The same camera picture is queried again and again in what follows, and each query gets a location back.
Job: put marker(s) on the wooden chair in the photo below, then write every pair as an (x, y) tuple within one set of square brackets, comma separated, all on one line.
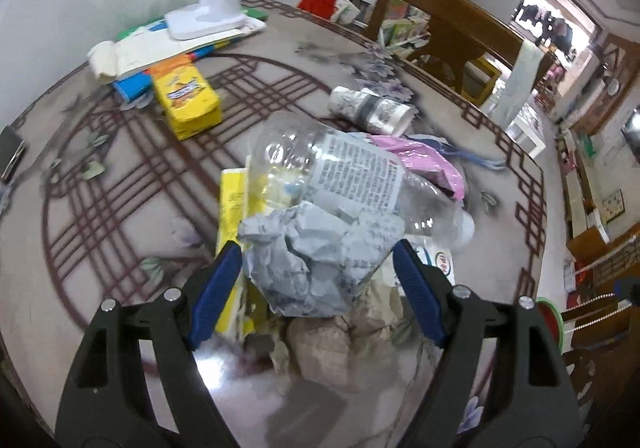
[(440, 13)]

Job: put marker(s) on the round wall clock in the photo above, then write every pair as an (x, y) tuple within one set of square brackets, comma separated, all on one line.
[(613, 86)]

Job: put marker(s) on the brown crumpled paper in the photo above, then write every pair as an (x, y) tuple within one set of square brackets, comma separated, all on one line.
[(320, 348)]

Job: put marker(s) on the blue book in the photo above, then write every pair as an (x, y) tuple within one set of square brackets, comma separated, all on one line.
[(131, 87)]

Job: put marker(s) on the grey paper ball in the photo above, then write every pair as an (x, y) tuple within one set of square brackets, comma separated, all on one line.
[(310, 258)]

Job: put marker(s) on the white towel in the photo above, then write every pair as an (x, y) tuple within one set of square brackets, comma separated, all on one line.
[(520, 78)]

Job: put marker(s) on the white plastic bag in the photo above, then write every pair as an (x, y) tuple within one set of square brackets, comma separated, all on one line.
[(345, 9)]

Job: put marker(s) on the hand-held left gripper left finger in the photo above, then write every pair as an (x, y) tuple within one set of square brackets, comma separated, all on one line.
[(220, 288)]

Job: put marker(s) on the white small table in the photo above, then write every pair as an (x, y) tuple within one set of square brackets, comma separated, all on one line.
[(527, 133)]

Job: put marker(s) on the clear plastic bottle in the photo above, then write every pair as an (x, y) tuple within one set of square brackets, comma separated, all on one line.
[(350, 168)]

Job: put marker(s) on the wall television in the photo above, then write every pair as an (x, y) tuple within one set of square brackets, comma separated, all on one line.
[(634, 130)]

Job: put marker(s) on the white milk carton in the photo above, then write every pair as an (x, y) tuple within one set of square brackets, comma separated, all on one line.
[(440, 263)]

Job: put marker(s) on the flat yellow wrapper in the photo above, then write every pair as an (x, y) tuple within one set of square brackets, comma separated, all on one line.
[(231, 208)]

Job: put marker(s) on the pink plastic bag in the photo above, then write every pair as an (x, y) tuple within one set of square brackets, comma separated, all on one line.
[(425, 163)]

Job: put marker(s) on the small framed picture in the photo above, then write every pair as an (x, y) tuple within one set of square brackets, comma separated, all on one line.
[(614, 205)]

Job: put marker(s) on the blue face mask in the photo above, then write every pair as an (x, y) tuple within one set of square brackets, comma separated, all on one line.
[(475, 159)]

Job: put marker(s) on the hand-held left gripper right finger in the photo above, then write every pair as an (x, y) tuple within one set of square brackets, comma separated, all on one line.
[(420, 293)]

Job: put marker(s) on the green book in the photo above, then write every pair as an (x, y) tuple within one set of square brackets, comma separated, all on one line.
[(132, 32)]

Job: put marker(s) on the yellow snack packet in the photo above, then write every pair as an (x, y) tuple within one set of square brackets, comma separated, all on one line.
[(185, 98)]

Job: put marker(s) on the dark smartphone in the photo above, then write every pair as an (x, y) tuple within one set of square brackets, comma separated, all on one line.
[(10, 153)]

